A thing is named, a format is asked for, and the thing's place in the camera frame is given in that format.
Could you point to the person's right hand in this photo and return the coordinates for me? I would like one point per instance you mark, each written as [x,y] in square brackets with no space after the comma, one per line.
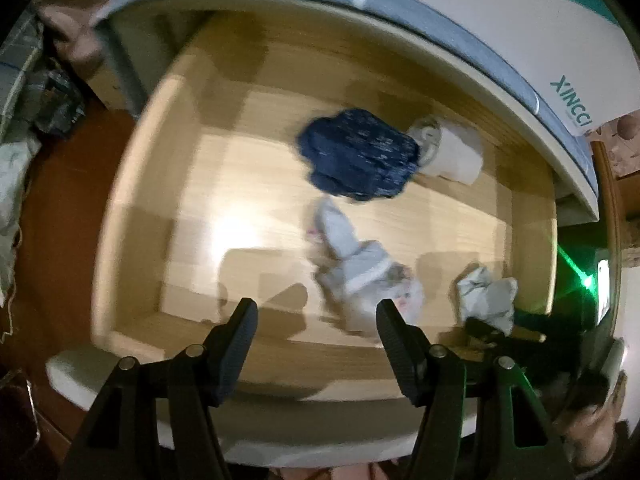
[592,425]

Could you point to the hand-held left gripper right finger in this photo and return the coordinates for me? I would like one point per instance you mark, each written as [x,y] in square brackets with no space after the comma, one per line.
[397,350]

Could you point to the dark blue patterned underwear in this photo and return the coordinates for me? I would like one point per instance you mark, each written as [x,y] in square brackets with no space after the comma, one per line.
[357,155]

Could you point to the dark blue packet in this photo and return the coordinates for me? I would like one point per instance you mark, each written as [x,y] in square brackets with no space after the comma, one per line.
[57,100]

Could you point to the white cardboard box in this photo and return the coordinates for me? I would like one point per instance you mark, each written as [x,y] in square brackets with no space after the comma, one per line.
[475,10]

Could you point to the grey nightstand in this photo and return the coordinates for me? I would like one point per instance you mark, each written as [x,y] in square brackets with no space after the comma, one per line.
[575,195]

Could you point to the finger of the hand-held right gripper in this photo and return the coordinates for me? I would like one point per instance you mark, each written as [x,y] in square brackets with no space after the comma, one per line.
[482,332]

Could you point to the grey wooden drawer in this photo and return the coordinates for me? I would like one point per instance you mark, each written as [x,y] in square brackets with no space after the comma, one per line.
[225,170]

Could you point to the grey plaid blanket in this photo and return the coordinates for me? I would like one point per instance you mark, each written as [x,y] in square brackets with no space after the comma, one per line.
[20,60]

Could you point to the leaf print curtain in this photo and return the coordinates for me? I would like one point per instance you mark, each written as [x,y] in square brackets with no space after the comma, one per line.
[70,35]

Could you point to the pale grey underwear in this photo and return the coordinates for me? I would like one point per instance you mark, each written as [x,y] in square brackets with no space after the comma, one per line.
[487,295]

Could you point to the white printed cloth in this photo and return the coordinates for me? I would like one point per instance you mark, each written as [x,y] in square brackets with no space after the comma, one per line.
[12,185]

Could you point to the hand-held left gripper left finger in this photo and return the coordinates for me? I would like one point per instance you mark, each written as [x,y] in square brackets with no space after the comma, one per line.
[237,345]

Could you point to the cream underwear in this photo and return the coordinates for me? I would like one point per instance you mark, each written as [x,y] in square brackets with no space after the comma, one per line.
[455,152]

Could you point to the pale printed underwear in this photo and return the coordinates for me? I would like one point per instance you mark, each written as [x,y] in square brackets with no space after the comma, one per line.
[360,270]

